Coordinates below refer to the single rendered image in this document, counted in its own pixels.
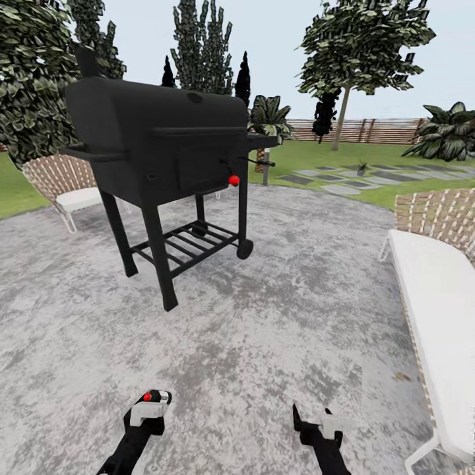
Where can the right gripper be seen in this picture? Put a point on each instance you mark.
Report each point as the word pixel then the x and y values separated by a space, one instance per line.
pixel 311 435

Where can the bush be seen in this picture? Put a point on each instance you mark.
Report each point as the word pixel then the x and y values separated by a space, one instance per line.
pixel 34 121
pixel 266 119
pixel 446 141

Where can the pot plant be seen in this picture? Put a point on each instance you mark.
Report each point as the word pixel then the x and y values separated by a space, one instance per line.
pixel 361 169

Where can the charcoal grill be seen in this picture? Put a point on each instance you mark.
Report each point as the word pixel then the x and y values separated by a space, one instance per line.
pixel 148 145

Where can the insectifuge atomizer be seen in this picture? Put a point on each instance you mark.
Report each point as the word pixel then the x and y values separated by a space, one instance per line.
pixel 154 395

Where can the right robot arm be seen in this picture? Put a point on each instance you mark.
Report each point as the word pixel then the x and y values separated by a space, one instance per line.
pixel 326 439

